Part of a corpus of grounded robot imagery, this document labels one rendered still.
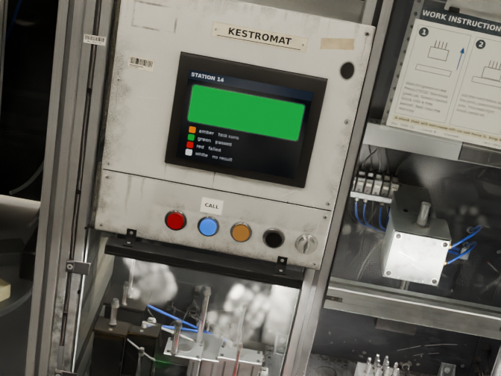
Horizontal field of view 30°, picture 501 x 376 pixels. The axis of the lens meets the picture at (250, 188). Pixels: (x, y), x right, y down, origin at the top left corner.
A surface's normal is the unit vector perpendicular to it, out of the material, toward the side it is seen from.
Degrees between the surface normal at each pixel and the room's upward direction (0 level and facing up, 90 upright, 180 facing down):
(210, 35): 90
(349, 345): 90
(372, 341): 90
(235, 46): 90
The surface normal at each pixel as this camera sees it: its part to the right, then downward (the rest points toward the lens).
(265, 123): -0.06, 0.40
